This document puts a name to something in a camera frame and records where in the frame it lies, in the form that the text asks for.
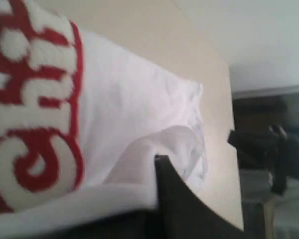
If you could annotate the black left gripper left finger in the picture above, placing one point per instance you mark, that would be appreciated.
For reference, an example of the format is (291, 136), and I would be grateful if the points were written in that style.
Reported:
(53, 218)

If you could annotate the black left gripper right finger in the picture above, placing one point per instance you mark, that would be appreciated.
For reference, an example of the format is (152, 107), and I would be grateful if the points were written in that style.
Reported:
(184, 215)

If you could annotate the white t-shirt red lettering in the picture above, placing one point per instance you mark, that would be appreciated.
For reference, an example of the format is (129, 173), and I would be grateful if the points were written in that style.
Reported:
(80, 115)

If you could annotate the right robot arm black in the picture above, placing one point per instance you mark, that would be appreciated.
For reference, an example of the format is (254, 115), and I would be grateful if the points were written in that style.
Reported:
(276, 151)

